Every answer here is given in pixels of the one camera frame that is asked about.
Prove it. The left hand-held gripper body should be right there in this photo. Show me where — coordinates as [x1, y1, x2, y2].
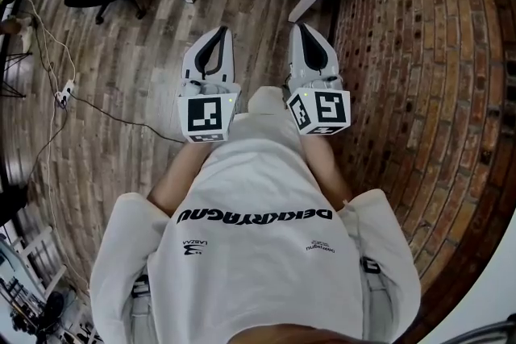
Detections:
[177, 80, 242, 144]

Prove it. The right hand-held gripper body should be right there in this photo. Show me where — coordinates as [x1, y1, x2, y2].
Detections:
[286, 76, 352, 135]

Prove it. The person's left forearm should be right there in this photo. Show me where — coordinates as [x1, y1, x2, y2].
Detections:
[147, 140, 213, 221]

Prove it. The person's right forearm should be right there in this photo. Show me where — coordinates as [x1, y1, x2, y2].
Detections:
[300, 135, 352, 202]

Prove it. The person's white printed shirt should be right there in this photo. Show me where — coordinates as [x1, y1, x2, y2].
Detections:
[89, 112, 422, 344]

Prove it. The white power strip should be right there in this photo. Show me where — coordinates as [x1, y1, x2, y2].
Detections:
[54, 79, 77, 102]

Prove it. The black floor cable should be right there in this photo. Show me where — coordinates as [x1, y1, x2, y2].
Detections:
[60, 94, 186, 144]

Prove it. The white cable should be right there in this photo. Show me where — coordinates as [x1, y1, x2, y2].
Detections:
[18, 0, 77, 84]

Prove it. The grey strap with black buckle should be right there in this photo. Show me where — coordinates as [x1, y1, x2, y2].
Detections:
[358, 255, 388, 344]
[128, 273, 152, 344]

